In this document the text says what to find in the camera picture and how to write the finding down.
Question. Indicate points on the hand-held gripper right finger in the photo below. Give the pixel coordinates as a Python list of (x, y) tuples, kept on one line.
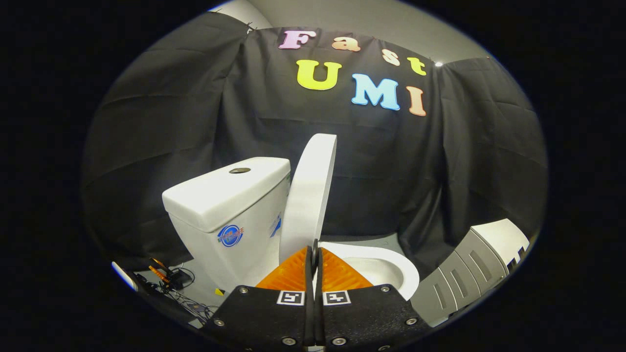
[(362, 318)]

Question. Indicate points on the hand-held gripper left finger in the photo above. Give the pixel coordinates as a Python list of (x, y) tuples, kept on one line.
[(274, 318)]

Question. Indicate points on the white toilet lid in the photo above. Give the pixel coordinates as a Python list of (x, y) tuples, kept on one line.
[(308, 195)]

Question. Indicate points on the white ceramic toilet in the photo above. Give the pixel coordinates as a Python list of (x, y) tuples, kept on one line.
[(220, 195)]

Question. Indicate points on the round toilet flush button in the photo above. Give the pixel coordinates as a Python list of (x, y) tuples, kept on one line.
[(239, 170)]

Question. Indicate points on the white drawer cabinet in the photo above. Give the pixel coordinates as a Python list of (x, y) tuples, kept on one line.
[(469, 269)]

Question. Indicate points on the black backdrop cloth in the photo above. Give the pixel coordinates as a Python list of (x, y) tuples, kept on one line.
[(381, 161)]

